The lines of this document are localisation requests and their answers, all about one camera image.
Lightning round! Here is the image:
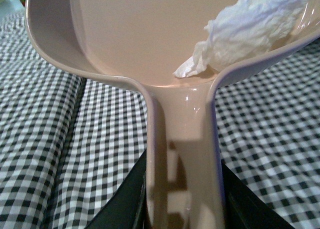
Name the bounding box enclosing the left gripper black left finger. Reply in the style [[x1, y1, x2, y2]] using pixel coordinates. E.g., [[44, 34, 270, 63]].
[[86, 151, 147, 229]]

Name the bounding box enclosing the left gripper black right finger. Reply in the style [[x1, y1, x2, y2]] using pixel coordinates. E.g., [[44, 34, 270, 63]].
[[222, 164, 293, 229]]

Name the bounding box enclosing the beige plastic dustpan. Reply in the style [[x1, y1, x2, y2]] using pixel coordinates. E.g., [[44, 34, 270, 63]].
[[25, 0, 320, 229]]

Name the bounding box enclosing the black white checkered tablecloth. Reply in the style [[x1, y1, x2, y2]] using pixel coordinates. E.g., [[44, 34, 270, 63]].
[[0, 12, 320, 229]]

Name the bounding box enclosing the crumpled white paper tissue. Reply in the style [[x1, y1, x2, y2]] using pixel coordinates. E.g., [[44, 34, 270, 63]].
[[173, 0, 309, 78]]

